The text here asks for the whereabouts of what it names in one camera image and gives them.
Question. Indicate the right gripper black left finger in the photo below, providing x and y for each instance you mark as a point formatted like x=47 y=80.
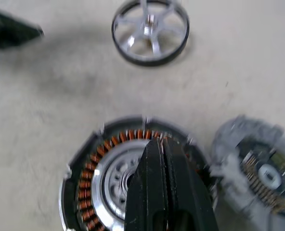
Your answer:
x=145 y=187

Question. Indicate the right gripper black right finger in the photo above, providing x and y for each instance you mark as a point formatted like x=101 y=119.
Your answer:
x=185 y=192

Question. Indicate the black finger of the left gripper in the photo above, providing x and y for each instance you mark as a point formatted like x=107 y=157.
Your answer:
x=10 y=22
x=7 y=38

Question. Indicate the black motor housing copper coils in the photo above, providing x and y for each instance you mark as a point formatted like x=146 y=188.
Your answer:
x=89 y=173

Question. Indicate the silver motor lid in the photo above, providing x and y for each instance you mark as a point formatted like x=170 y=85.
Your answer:
x=253 y=154

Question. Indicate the silver spoked rotor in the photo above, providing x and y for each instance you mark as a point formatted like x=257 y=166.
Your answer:
x=147 y=29

